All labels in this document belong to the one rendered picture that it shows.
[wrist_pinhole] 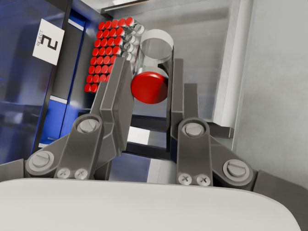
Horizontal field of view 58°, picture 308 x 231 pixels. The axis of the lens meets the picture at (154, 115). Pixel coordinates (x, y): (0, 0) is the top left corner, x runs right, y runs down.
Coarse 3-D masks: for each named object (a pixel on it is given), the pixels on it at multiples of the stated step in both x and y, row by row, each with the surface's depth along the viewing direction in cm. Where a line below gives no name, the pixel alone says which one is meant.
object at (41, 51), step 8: (40, 24) 60; (48, 24) 62; (40, 32) 61; (48, 32) 62; (56, 32) 64; (40, 40) 61; (48, 40) 62; (56, 40) 64; (40, 48) 61; (48, 48) 62; (56, 48) 64; (40, 56) 61; (48, 56) 62; (56, 56) 64; (56, 64) 64
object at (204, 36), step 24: (168, 0) 60; (192, 0) 58; (216, 0) 56; (240, 0) 53; (144, 24) 66; (168, 24) 62; (192, 24) 58; (216, 24) 55; (192, 48) 57; (216, 48) 53; (192, 72) 55; (216, 72) 52; (216, 96) 48; (216, 120) 48
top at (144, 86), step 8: (144, 72) 14; (152, 72) 14; (136, 80) 14; (144, 80) 14; (152, 80) 14; (160, 80) 14; (136, 88) 14; (144, 88) 14; (152, 88) 14; (160, 88) 14; (136, 96) 15; (144, 96) 15; (152, 96) 15; (160, 96) 15
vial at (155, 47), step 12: (144, 36) 17; (156, 36) 16; (168, 36) 17; (144, 48) 16; (156, 48) 15; (168, 48) 16; (144, 60) 15; (156, 60) 15; (168, 60) 15; (156, 72) 14; (168, 72) 15
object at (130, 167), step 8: (112, 160) 63; (120, 160) 61; (128, 160) 60; (136, 160) 59; (144, 160) 58; (152, 160) 53; (160, 160) 55; (112, 168) 62; (120, 168) 61; (128, 168) 60; (136, 168) 58; (144, 168) 57; (152, 168) 53; (112, 176) 62; (120, 176) 60; (128, 176) 59; (136, 176) 58; (144, 176) 57; (152, 176) 54
